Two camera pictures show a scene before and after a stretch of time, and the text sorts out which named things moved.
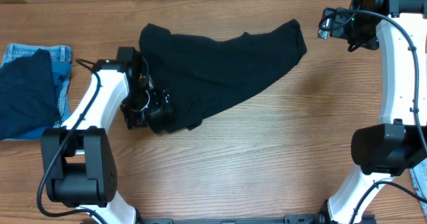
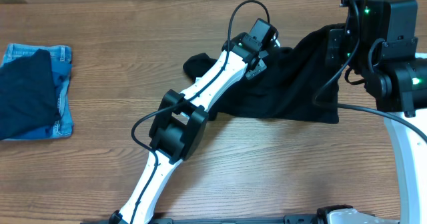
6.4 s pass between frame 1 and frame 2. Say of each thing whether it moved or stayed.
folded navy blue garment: stayed
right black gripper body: moved
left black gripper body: moved
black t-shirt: moved
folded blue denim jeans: stayed
